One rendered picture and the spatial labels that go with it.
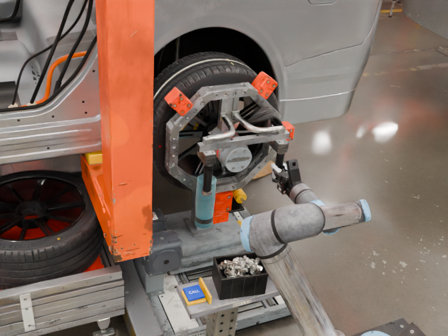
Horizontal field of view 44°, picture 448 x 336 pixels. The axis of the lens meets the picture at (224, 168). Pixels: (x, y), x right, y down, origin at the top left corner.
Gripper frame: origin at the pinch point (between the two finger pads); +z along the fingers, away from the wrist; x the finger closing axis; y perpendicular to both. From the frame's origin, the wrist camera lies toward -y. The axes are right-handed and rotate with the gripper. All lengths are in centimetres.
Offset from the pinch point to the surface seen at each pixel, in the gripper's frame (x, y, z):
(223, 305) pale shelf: -39, 38, -38
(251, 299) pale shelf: -27, 38, -39
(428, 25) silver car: 219, 0, 152
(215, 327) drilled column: -40, 54, -35
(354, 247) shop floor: 74, 83, 18
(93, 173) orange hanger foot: -74, 15, 37
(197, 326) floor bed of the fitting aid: -40, 75, -15
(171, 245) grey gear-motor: -45, 43, 9
